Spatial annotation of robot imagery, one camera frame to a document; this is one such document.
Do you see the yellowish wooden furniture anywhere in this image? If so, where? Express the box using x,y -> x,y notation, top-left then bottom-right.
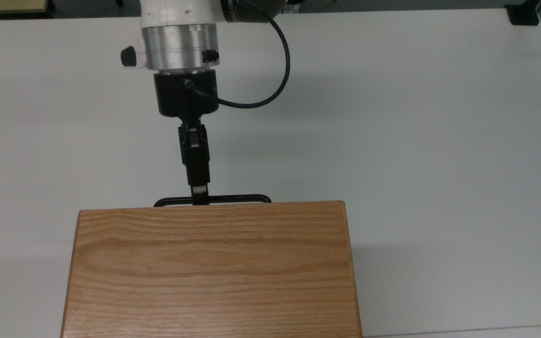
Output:
0,0 -> 56,17

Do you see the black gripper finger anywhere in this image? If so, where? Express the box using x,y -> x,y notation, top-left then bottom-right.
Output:
178,124 -> 189,166
185,123 -> 211,205

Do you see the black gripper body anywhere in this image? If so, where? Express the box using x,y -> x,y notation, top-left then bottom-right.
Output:
154,69 -> 218,124

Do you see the wooden two-drawer cabinet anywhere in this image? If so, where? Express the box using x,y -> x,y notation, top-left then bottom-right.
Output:
60,200 -> 363,338

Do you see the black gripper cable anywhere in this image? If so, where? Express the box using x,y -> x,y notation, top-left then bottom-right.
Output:
184,0 -> 291,109

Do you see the black table clamp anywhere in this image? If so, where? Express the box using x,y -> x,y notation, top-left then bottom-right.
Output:
504,0 -> 541,26

